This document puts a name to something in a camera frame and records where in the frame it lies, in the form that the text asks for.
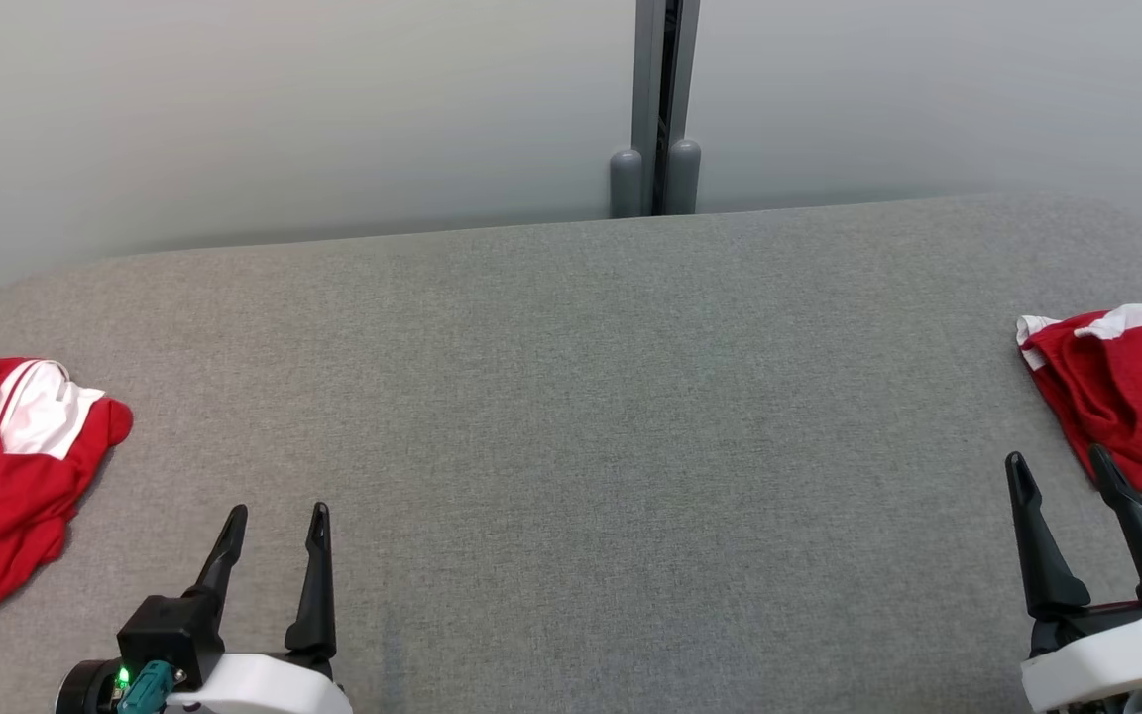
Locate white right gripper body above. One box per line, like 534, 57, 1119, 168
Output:
1020, 595, 1142, 714

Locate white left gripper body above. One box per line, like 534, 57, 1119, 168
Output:
165, 653, 354, 714

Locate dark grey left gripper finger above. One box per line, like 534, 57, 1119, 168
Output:
284, 502, 337, 660
184, 504, 248, 601

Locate red shorts with white band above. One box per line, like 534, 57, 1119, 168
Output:
1015, 302, 1142, 495

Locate teal cable connector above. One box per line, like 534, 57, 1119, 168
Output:
115, 662, 176, 714

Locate grey cylindrical post foot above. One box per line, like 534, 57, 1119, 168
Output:
665, 139, 703, 216
610, 149, 644, 219

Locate grey partition post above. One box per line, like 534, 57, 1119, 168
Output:
633, 0, 703, 216

